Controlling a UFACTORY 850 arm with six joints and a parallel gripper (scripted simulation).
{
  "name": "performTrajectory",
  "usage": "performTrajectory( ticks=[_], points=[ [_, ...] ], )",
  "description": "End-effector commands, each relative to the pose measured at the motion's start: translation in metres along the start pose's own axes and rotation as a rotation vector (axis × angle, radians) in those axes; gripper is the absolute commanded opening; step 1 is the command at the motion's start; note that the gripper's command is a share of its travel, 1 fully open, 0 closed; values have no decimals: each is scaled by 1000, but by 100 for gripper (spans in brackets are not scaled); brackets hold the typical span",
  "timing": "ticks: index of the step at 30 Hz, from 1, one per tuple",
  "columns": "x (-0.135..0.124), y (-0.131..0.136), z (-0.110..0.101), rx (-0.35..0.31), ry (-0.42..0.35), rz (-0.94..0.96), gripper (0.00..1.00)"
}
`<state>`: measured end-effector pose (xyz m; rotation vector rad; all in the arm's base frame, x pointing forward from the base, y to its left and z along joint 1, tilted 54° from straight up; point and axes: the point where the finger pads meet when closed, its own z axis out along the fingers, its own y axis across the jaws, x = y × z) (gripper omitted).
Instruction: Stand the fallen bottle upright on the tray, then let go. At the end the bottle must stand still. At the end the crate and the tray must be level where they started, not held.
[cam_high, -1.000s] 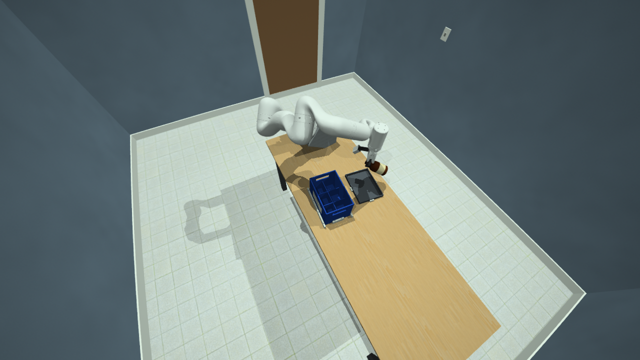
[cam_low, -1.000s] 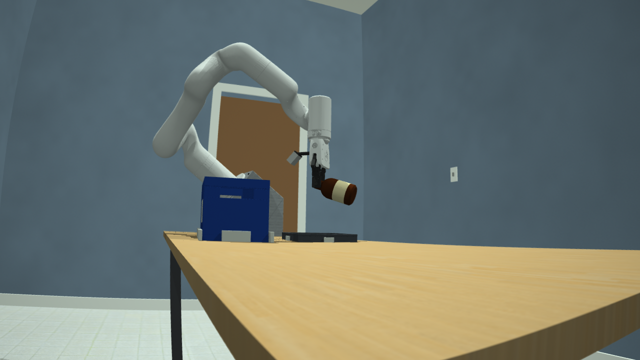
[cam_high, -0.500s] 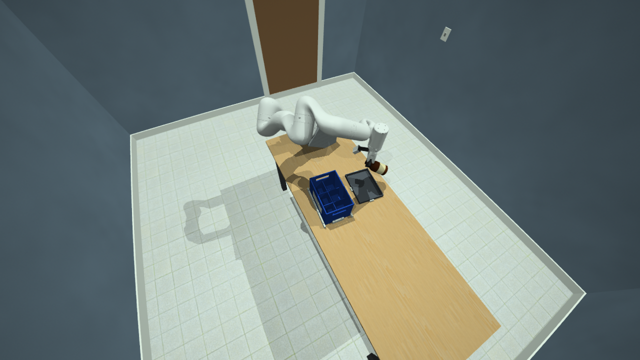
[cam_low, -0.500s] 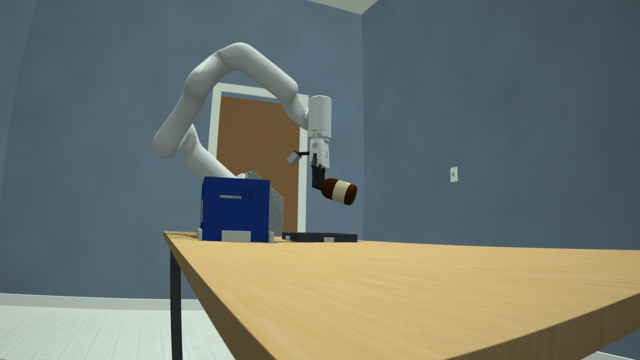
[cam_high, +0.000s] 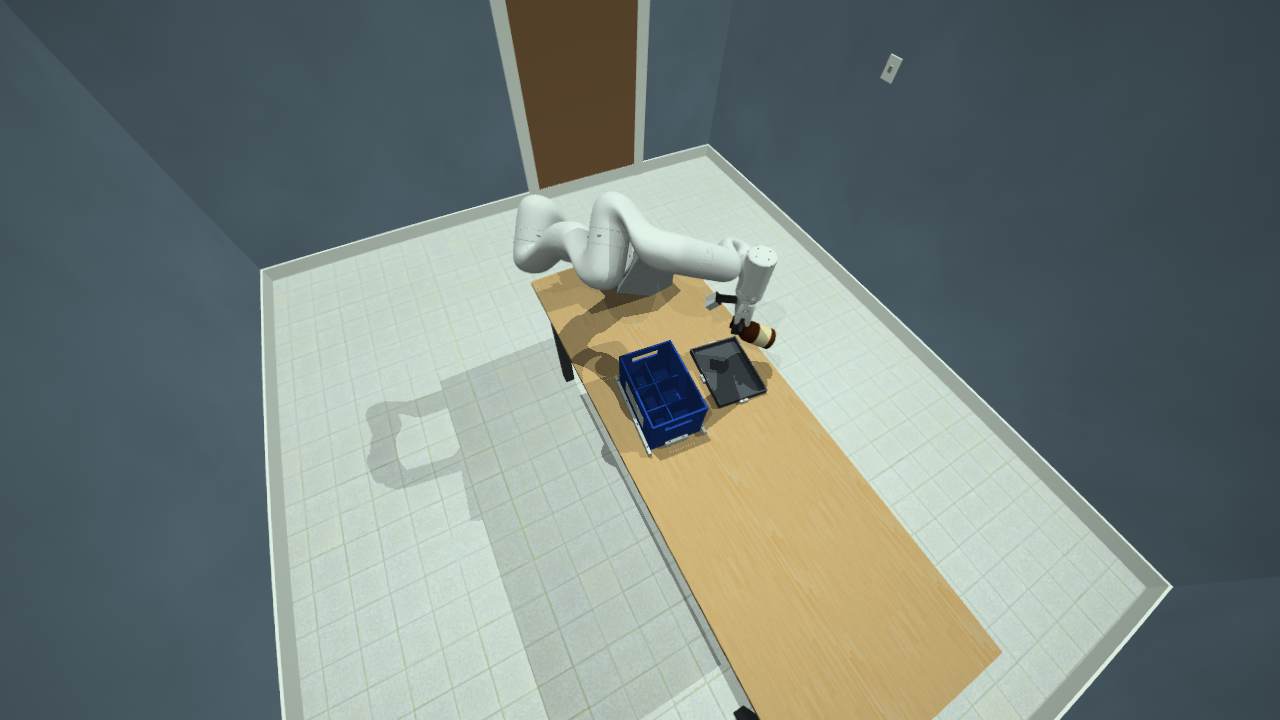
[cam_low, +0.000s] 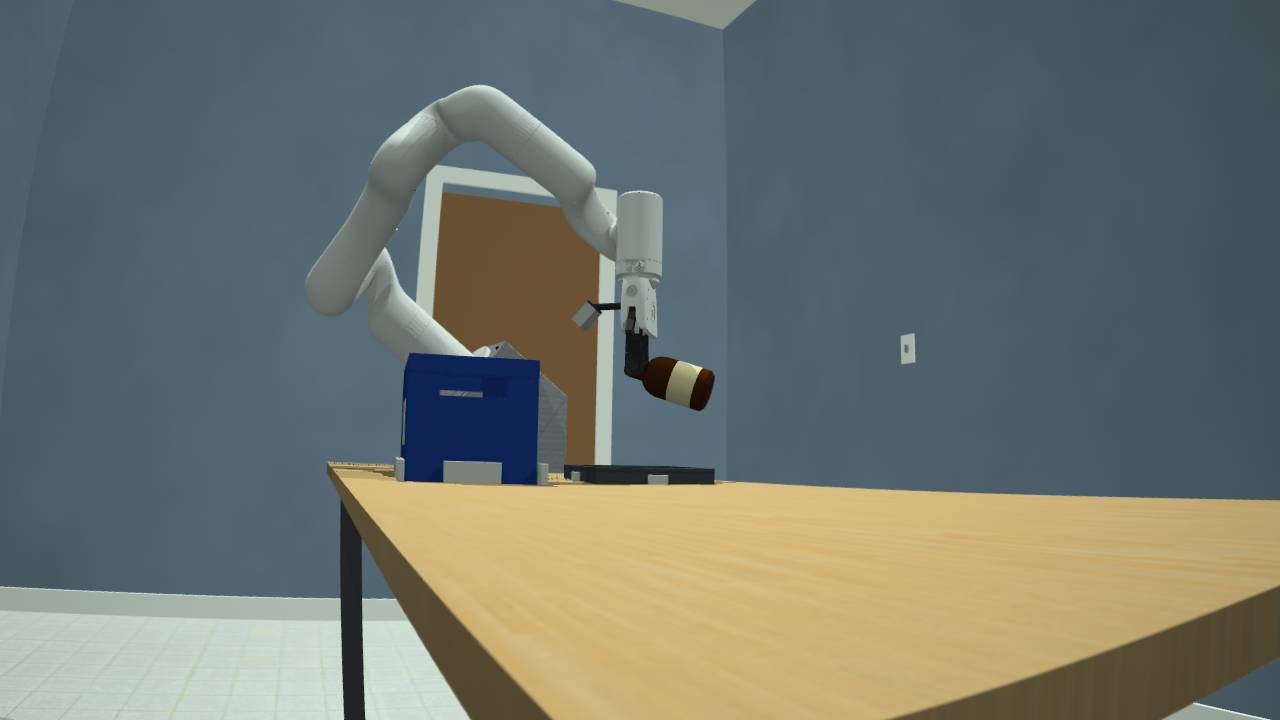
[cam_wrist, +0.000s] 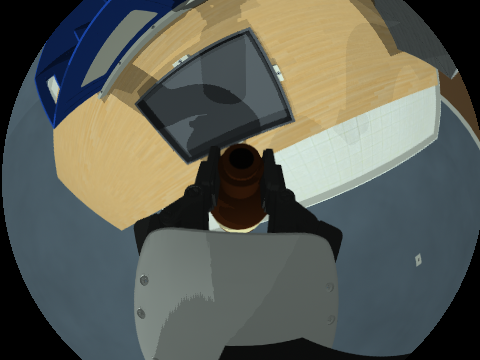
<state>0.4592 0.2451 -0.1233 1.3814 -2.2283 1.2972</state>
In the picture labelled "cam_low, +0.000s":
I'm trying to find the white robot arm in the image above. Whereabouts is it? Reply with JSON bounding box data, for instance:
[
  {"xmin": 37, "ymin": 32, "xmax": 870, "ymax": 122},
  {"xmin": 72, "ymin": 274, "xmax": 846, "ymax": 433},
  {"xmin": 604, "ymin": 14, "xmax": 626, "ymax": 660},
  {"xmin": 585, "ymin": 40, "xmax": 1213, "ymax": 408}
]
[{"xmin": 305, "ymin": 85, "xmax": 663, "ymax": 365}]

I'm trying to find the brown glass bottle with beige label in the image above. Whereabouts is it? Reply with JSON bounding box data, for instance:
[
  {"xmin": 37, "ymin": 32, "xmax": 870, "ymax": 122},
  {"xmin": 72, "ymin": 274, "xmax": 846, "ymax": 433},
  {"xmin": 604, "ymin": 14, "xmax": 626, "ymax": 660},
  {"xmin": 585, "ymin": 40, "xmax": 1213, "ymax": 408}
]
[{"xmin": 628, "ymin": 356, "xmax": 716, "ymax": 411}]

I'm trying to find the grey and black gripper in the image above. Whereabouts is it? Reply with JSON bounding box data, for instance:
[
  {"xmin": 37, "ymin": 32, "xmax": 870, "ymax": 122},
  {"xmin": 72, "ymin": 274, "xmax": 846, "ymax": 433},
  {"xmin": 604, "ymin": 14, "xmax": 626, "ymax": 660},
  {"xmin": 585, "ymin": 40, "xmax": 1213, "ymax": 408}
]
[{"xmin": 618, "ymin": 275, "xmax": 659, "ymax": 375}]

